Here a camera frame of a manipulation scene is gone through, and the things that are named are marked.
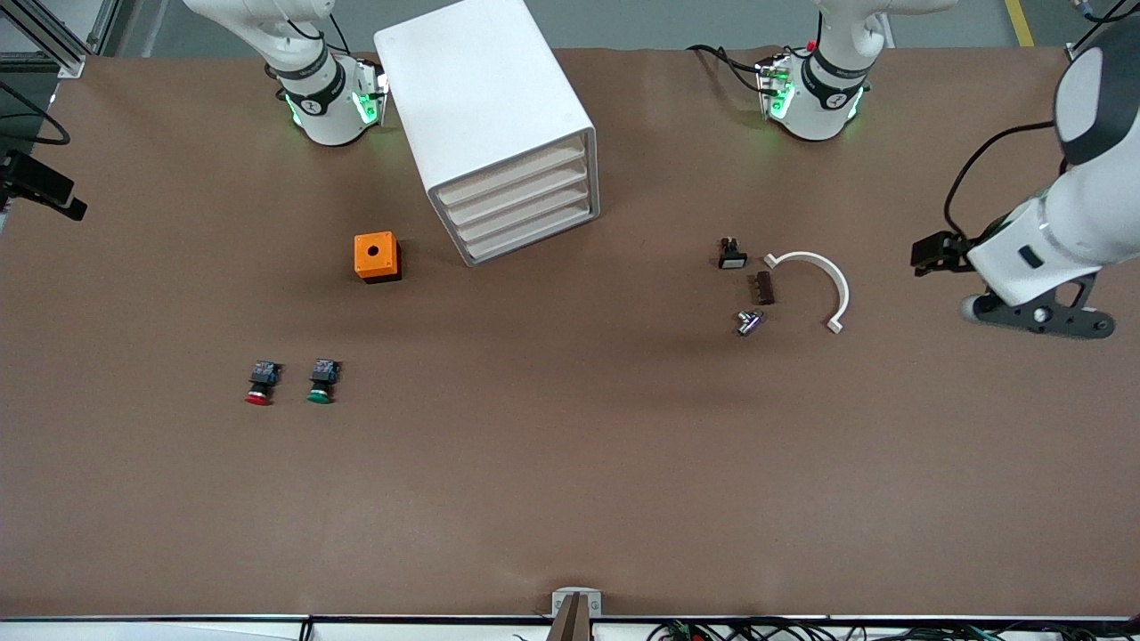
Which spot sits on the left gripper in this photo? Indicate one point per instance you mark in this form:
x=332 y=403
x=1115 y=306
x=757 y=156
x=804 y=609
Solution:
x=953 y=251

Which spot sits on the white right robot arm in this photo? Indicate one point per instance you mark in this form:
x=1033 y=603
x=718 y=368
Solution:
x=325 y=107

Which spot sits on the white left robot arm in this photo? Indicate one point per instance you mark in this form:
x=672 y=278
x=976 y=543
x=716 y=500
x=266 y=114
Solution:
x=828 y=98

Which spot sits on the black white-faced push button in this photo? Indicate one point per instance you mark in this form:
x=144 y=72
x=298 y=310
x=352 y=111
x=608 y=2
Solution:
x=732 y=255

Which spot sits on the white curved plastic arc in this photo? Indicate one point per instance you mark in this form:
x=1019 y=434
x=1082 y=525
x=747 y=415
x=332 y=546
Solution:
x=806 y=257

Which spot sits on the brown terminal block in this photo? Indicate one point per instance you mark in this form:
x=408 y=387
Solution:
x=764 y=288

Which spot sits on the silver key switch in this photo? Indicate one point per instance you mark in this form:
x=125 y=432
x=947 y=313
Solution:
x=748 y=322

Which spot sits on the red push button switch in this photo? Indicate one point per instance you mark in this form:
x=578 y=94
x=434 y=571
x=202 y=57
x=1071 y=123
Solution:
x=261 y=381

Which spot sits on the green push button switch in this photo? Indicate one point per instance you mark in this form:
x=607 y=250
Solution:
x=321 y=379

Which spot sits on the orange button enclosure box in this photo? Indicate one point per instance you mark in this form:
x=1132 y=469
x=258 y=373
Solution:
x=374 y=254

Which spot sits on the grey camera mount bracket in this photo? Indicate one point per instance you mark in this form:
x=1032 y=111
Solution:
x=576 y=604

